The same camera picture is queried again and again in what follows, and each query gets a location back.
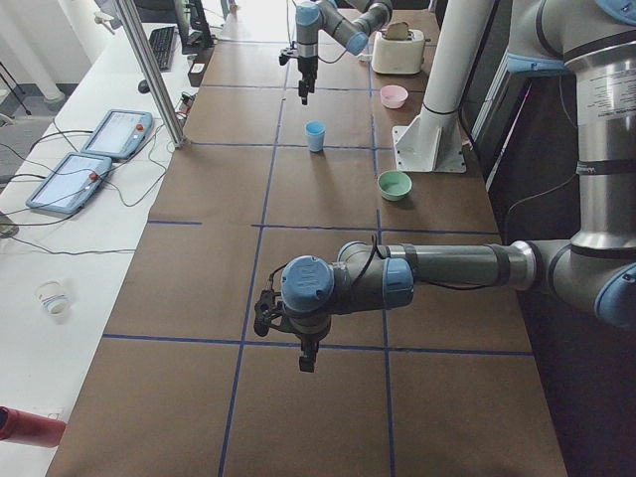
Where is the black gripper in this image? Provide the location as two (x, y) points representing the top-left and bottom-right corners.
(253, 289), (319, 372)
(279, 45), (318, 105)

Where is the light blue cup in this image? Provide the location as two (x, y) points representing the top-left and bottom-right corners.
(305, 129), (325, 153)
(304, 120), (326, 142)

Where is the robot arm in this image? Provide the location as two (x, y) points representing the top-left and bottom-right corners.
(279, 0), (393, 105)
(253, 1), (635, 373)

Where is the pink bowl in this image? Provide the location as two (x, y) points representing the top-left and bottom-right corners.
(380, 84), (408, 109)

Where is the cream toaster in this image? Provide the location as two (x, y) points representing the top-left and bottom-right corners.
(371, 29), (425, 75)

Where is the toast slice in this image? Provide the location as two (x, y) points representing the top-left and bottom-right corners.
(385, 22), (409, 41)

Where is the computer monitor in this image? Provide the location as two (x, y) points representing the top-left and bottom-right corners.
(173, 0), (216, 55)

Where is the green bowl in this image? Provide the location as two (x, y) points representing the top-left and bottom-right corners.
(377, 170), (412, 202)

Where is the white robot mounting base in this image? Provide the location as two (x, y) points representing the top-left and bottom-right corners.
(392, 0), (495, 173)

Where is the black keyboard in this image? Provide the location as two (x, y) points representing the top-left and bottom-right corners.
(148, 26), (175, 72)

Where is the teach pendant far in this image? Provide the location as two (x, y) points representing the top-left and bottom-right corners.
(81, 109), (154, 161)

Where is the teach pendant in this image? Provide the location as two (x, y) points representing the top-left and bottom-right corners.
(26, 153), (112, 215)
(81, 109), (154, 161)

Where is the teach pendant near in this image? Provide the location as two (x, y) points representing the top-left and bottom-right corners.
(26, 153), (112, 215)

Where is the paper cup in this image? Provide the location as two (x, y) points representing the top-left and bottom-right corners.
(35, 280), (69, 315)

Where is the red bottle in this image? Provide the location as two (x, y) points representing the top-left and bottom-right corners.
(1, 406), (67, 448)

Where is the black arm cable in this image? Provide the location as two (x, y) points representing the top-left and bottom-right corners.
(267, 233), (392, 294)
(286, 0), (359, 65)

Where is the aluminium frame post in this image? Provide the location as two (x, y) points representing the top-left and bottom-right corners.
(114, 0), (186, 149)

